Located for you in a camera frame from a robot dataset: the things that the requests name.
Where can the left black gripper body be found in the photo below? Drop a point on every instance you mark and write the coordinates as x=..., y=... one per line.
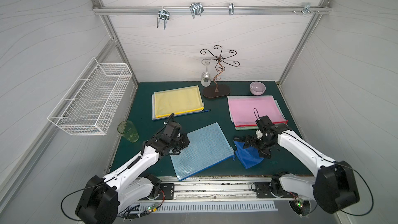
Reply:
x=179, y=141

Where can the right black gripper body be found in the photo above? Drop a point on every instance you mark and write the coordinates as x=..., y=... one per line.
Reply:
x=255, y=142

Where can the blue microfibre cloth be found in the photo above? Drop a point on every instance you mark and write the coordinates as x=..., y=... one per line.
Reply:
x=249, y=157

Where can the pink mesh document bag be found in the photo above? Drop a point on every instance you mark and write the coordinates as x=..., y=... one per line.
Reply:
x=255, y=109

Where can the light blue document bag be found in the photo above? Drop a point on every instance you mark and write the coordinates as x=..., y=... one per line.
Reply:
x=208, y=147

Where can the yellow mesh document bag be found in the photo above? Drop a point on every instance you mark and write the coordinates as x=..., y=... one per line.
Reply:
x=178, y=101

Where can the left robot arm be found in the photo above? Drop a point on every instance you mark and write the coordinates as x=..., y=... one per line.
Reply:
x=104, y=199

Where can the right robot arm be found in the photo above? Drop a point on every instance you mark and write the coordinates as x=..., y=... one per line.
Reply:
x=332, y=184

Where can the green plastic cup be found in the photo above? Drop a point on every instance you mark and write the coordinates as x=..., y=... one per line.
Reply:
x=128, y=130

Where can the pink ceramic bowl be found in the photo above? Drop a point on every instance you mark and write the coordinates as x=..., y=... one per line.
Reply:
x=257, y=88

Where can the metal scroll glass rack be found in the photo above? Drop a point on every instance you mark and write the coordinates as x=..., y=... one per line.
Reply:
x=218, y=90

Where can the white vent strip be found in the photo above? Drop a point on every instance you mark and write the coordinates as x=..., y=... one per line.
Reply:
x=217, y=207

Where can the wine glass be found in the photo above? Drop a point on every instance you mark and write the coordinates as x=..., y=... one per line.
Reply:
x=206, y=77

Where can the metal hook clip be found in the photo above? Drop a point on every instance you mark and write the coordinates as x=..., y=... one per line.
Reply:
x=163, y=17
x=196, y=9
x=231, y=9
x=306, y=10

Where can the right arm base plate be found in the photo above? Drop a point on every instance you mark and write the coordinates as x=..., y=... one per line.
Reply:
x=271, y=189

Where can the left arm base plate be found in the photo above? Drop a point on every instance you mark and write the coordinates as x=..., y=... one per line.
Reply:
x=168, y=190

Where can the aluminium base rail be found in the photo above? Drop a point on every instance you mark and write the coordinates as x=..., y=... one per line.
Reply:
x=213, y=190

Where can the white wire basket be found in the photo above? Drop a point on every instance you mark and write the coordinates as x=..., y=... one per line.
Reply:
x=89, y=105

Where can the aluminium cross rail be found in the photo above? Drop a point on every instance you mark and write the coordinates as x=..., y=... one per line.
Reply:
x=208, y=10

